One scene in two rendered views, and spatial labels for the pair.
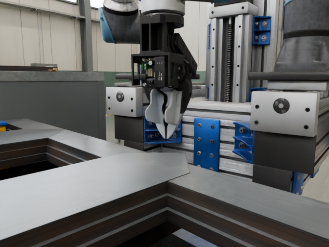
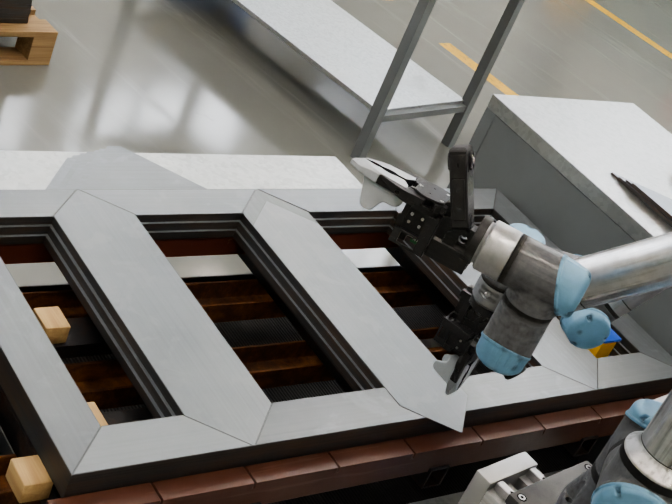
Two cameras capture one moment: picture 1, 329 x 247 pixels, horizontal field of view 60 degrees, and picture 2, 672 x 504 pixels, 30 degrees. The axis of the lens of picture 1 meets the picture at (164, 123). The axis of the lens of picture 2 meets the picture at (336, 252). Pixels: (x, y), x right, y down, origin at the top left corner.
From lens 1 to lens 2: 229 cm
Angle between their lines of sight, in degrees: 84
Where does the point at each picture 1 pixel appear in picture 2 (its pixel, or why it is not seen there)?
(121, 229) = (345, 369)
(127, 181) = (388, 369)
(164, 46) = (459, 315)
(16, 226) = (334, 316)
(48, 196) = (368, 332)
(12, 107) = not seen: outside the picture
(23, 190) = (381, 325)
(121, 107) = not seen: hidden behind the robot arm
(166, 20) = (469, 299)
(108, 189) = (374, 357)
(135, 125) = not seen: hidden behind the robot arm
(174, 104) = (450, 366)
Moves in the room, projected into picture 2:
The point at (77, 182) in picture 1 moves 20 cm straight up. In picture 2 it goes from (391, 348) to (432, 269)
